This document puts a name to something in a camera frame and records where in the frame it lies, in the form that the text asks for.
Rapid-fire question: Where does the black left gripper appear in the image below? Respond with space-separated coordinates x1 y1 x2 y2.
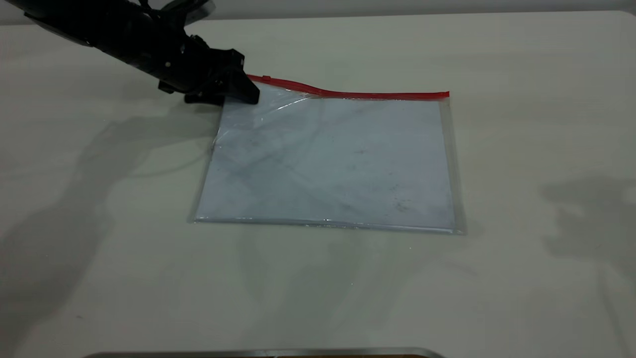
158 34 260 105

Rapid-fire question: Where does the clear plastic zip bag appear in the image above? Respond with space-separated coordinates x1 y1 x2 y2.
188 75 468 236

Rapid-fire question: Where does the metal edge strip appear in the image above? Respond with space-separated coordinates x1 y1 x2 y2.
82 347 446 358

